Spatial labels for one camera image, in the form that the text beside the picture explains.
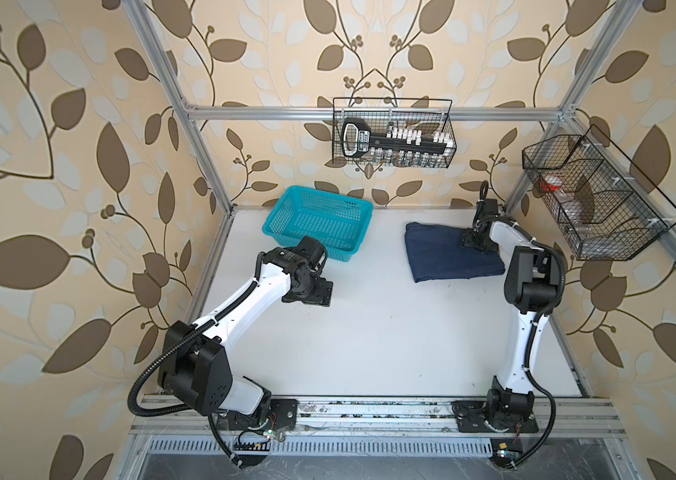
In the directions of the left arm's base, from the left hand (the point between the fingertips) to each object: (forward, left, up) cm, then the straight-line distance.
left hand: (318, 295), depth 82 cm
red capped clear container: (+25, -63, +21) cm, 71 cm away
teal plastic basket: (+38, -3, -12) cm, 40 cm away
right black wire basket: (+15, -71, +22) cm, 76 cm away
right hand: (+27, -54, -10) cm, 62 cm away
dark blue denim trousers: (+28, -40, -16) cm, 52 cm away
